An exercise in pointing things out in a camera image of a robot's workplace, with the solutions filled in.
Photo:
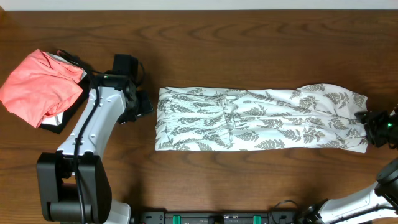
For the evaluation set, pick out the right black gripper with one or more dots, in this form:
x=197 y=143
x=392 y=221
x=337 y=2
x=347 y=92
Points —
x=374 y=117

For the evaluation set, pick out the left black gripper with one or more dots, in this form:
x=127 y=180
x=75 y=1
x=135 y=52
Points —
x=146 y=106

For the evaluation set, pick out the white fern print dress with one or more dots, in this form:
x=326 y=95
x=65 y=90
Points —
x=221 y=119

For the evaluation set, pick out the black garment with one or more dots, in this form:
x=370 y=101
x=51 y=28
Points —
x=71 y=112

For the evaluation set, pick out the pink garment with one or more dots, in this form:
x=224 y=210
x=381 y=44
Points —
x=15 y=92

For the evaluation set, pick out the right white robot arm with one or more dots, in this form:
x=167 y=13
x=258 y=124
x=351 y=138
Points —
x=374 y=202

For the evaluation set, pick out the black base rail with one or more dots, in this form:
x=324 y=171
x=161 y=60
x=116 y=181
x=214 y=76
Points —
x=275 y=215

